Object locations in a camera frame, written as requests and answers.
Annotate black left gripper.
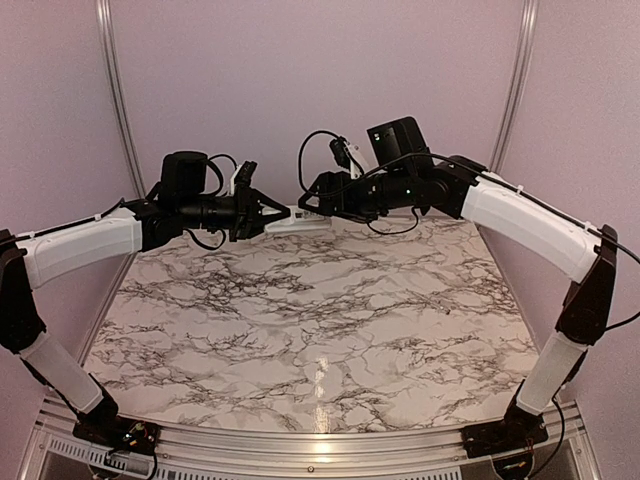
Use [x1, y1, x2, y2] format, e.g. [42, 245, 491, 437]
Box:
[179, 181, 291, 241]

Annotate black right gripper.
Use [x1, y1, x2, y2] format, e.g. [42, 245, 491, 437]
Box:
[298, 166, 415, 223]

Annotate white remote control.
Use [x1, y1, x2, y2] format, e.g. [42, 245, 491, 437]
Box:
[265, 209, 332, 234]

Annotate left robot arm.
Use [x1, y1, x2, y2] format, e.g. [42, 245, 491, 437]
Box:
[1, 151, 290, 445]

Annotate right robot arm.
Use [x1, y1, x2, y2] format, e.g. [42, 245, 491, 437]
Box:
[298, 116, 619, 448]

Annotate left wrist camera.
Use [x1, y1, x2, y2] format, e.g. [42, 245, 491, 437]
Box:
[229, 160, 257, 196]

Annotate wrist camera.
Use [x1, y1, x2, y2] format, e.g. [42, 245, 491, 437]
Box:
[229, 160, 257, 196]
[329, 137, 369, 180]

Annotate right camera cable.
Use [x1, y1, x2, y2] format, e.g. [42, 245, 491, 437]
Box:
[297, 130, 640, 331]

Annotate camera cable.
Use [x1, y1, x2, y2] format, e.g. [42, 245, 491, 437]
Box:
[0, 152, 239, 251]
[297, 130, 640, 331]

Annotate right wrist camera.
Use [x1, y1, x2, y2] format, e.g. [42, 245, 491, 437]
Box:
[329, 137, 369, 180]

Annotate left camera cable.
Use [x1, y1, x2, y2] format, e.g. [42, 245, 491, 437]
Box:
[0, 152, 239, 251]

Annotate left aluminium frame post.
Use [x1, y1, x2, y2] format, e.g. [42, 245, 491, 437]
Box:
[95, 0, 146, 197]

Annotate aluminium frame post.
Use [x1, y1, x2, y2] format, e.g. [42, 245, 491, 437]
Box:
[489, 0, 540, 173]
[95, 0, 146, 197]

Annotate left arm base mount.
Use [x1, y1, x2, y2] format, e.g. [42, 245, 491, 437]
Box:
[73, 416, 160, 456]

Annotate right aluminium frame post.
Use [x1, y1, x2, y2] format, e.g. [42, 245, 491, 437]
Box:
[489, 0, 540, 173]

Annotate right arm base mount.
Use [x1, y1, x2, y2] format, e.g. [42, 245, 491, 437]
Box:
[461, 420, 549, 458]

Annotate front aluminium rail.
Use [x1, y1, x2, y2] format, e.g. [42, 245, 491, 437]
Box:
[18, 398, 602, 479]

